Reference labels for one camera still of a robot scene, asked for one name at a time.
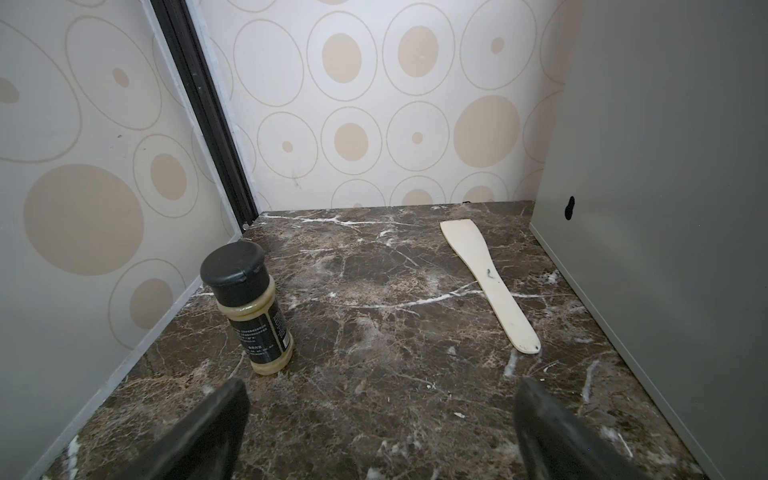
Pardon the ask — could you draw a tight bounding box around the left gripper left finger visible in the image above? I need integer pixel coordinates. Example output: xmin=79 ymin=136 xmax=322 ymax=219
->
xmin=115 ymin=378 xmax=250 ymax=479

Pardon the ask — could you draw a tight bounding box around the wooden spatula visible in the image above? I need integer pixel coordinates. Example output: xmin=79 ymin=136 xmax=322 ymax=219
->
xmin=440 ymin=219 xmax=541 ymax=354

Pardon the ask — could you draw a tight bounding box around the grey metal cabinet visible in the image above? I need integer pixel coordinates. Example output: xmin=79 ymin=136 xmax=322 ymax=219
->
xmin=531 ymin=1 xmax=767 ymax=479

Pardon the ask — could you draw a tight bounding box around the small dark jar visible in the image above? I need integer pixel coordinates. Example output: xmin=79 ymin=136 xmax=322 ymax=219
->
xmin=200 ymin=240 xmax=295 ymax=376

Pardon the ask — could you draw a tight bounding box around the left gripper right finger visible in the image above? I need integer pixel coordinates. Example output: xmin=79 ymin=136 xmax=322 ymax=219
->
xmin=514 ymin=378 xmax=647 ymax=479

